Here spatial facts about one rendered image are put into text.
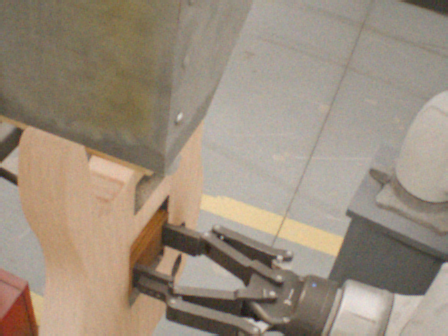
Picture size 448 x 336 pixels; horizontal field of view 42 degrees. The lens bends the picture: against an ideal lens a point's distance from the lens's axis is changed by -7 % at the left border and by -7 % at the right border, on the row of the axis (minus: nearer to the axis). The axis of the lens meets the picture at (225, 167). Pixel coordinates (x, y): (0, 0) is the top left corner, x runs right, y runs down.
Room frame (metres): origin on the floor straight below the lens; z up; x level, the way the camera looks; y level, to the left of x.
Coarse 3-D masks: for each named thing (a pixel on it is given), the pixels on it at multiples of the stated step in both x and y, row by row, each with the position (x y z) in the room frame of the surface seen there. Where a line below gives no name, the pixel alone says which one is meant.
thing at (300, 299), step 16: (288, 272) 0.43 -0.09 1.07; (256, 288) 0.40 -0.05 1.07; (272, 288) 0.40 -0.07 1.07; (288, 288) 0.41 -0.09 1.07; (304, 288) 0.39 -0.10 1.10; (320, 288) 0.39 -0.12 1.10; (336, 288) 0.39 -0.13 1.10; (256, 304) 0.38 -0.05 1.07; (272, 304) 0.38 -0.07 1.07; (288, 304) 0.38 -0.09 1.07; (304, 304) 0.37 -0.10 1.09; (320, 304) 0.37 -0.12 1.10; (256, 320) 0.37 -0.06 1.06; (272, 320) 0.36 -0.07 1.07; (288, 320) 0.36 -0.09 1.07; (304, 320) 0.36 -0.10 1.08; (320, 320) 0.36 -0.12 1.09
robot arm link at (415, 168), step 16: (432, 112) 1.00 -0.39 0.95; (416, 128) 1.01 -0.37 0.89; (432, 128) 0.97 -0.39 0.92; (416, 144) 0.98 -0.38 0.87; (432, 144) 0.96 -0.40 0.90; (400, 160) 1.01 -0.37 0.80; (416, 160) 0.97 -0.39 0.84; (432, 160) 0.95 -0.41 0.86; (400, 176) 1.00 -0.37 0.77; (416, 176) 0.96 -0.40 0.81; (432, 176) 0.94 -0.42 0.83; (416, 192) 0.95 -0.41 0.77; (432, 192) 0.94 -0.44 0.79
